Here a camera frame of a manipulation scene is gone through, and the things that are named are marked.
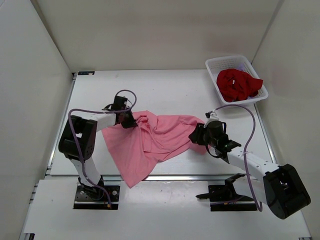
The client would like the pink t shirt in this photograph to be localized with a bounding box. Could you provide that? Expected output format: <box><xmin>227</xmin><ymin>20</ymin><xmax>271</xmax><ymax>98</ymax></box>
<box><xmin>101</xmin><ymin>110</ymin><xmax>207</xmax><ymax>188</ymax></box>

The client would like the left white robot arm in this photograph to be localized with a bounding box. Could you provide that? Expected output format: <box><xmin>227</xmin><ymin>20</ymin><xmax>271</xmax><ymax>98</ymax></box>
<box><xmin>58</xmin><ymin>89</ymin><xmax>138</xmax><ymax>205</ymax></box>

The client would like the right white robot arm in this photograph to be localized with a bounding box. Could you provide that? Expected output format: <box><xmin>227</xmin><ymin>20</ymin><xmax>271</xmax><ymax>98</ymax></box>
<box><xmin>188</xmin><ymin>120</ymin><xmax>311</xmax><ymax>220</ymax></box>

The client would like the blue table label sticker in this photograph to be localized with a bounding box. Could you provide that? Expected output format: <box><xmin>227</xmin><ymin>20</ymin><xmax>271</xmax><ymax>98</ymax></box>
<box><xmin>77</xmin><ymin>71</ymin><xmax>95</xmax><ymax>76</ymax></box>

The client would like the red t shirt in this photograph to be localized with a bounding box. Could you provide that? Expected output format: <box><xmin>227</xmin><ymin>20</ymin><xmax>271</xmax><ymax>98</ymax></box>
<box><xmin>216</xmin><ymin>68</ymin><xmax>263</xmax><ymax>103</ymax></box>

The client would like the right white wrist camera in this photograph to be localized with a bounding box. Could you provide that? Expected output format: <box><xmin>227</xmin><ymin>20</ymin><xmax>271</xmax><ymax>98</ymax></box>
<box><xmin>205</xmin><ymin>110</ymin><xmax>219</xmax><ymax>121</ymax></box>

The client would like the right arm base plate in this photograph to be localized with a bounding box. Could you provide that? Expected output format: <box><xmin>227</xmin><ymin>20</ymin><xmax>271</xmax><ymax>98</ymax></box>
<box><xmin>208</xmin><ymin>185</ymin><xmax>257</xmax><ymax>212</ymax></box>

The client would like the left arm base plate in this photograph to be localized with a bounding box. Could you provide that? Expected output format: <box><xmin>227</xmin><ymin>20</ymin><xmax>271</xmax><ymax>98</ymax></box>
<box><xmin>73</xmin><ymin>184</ymin><xmax>121</xmax><ymax>211</ymax></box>

